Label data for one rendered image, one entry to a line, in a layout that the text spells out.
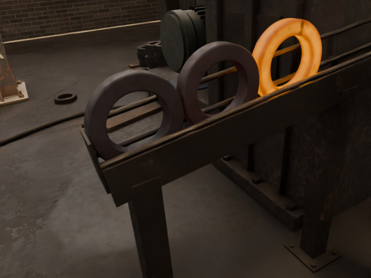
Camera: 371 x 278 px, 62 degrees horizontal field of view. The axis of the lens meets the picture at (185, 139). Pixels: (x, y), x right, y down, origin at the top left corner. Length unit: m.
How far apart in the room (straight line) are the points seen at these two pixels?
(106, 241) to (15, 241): 0.36
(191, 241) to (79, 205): 0.55
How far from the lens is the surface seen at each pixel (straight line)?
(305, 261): 1.17
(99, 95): 0.53
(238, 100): 0.69
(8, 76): 3.09
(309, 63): 0.79
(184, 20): 1.92
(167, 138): 0.58
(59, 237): 1.36
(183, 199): 1.39
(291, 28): 0.72
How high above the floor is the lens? 0.87
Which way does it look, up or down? 28 degrees down
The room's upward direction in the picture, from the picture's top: 5 degrees counter-clockwise
